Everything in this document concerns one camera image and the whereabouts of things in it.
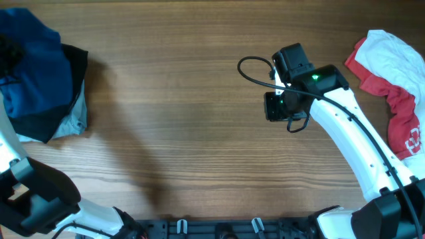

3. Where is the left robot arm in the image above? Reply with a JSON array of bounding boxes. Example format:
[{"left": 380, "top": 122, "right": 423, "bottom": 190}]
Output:
[{"left": 1, "top": 107, "right": 148, "bottom": 238}]

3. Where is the red t-shirt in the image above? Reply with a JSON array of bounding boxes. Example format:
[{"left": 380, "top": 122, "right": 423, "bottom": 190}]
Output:
[{"left": 345, "top": 38, "right": 421, "bottom": 160}]

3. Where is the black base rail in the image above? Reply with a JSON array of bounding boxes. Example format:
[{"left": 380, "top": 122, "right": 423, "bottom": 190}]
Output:
[{"left": 139, "top": 217, "right": 321, "bottom": 239}]

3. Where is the light grey folded garment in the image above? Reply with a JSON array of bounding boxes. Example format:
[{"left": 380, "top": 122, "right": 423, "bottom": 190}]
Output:
[{"left": 10, "top": 80, "right": 87, "bottom": 143}]

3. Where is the black folded garment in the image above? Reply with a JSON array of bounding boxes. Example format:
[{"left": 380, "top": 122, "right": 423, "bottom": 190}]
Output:
[{"left": 1, "top": 44, "right": 88, "bottom": 143}]

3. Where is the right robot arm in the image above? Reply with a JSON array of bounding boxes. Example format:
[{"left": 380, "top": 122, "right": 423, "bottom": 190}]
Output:
[{"left": 265, "top": 43, "right": 424, "bottom": 238}]

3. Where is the blue polo shirt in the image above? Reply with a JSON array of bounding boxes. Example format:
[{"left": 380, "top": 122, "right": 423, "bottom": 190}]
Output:
[{"left": 1, "top": 8, "right": 72, "bottom": 118}]

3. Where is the white printed t-shirt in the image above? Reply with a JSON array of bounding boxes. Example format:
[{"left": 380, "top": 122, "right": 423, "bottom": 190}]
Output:
[{"left": 355, "top": 30, "right": 424, "bottom": 179}]

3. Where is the right black cable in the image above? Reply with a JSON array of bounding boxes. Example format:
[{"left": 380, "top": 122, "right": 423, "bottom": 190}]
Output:
[{"left": 236, "top": 56, "right": 425, "bottom": 239}]

